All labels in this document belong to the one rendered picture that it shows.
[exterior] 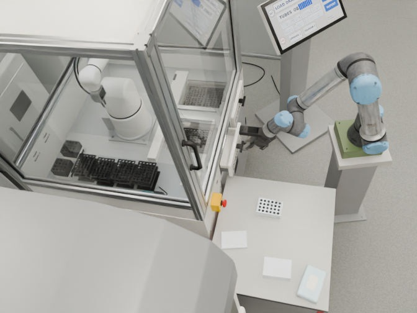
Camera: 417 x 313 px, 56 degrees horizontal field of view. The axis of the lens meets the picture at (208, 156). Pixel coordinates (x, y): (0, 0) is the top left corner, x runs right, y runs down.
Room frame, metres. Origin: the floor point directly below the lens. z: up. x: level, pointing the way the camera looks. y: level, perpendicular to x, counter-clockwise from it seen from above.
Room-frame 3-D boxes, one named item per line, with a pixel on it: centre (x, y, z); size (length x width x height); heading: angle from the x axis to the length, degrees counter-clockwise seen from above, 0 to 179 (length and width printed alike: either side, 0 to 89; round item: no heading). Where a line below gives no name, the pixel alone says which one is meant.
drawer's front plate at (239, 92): (1.50, -0.24, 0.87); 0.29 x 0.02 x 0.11; 156
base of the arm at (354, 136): (1.11, -0.83, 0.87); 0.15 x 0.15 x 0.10
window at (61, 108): (1.00, 0.52, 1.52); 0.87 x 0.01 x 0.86; 66
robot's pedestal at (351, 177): (1.11, -0.83, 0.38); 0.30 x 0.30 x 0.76; 81
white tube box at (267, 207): (0.85, -0.24, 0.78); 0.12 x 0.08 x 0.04; 64
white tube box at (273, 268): (0.54, -0.19, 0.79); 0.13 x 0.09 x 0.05; 68
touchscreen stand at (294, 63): (1.92, -0.77, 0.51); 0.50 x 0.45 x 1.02; 21
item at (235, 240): (0.73, -0.03, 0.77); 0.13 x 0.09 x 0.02; 78
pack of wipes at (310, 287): (0.44, -0.32, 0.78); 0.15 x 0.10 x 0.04; 142
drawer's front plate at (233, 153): (1.19, -0.15, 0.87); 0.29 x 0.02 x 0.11; 156
